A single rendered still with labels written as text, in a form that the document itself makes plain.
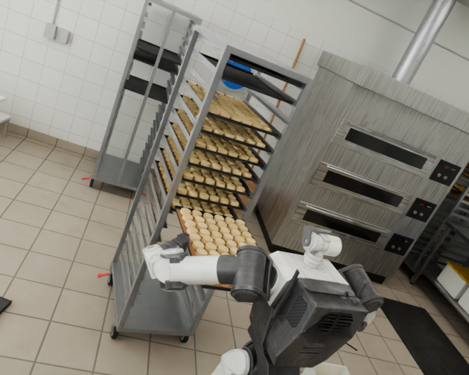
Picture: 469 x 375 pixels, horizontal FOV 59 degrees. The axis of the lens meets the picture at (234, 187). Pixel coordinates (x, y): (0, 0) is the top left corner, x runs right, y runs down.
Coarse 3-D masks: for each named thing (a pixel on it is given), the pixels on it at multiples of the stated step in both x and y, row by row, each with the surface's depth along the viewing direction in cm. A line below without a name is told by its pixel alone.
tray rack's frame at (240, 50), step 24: (192, 48) 235; (240, 48) 191; (288, 72) 194; (144, 168) 264; (120, 240) 282; (120, 264) 289; (120, 288) 267; (144, 288) 277; (120, 312) 248; (144, 312) 256; (168, 312) 265
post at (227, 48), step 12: (228, 48) 180; (216, 72) 184; (216, 84) 186; (204, 108) 190; (192, 132) 194; (192, 144) 197; (180, 168) 201; (180, 180) 204; (168, 192) 207; (168, 204) 208; (156, 228) 213; (156, 240) 216; (144, 264) 222; (132, 288) 228; (132, 300) 231; (120, 324) 236
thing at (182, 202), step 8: (160, 168) 254; (160, 176) 246; (168, 184) 236; (176, 200) 222; (184, 200) 225; (192, 200) 231; (192, 208) 225; (200, 208) 224; (208, 208) 229; (216, 208) 232; (224, 208) 237
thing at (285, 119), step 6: (246, 90) 254; (252, 90) 252; (258, 96) 243; (264, 102) 235; (270, 108) 227; (276, 108) 221; (276, 114) 218; (282, 114) 214; (282, 120) 209; (288, 120) 207
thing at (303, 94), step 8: (312, 80) 199; (304, 96) 202; (296, 112) 205; (288, 128) 208; (280, 144) 211; (280, 152) 213; (272, 160) 214; (264, 176) 218; (264, 184) 220; (256, 192) 221; (256, 200) 223; (248, 208) 225; (248, 216) 227; (208, 296) 246; (200, 312) 251; (192, 328) 255
